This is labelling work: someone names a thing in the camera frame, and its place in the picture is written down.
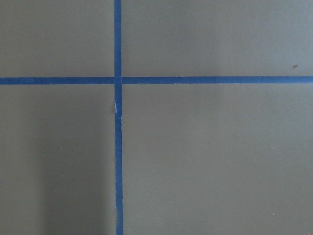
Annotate blue tape grid lines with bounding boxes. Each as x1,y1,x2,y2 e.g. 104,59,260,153
0,0,313,235

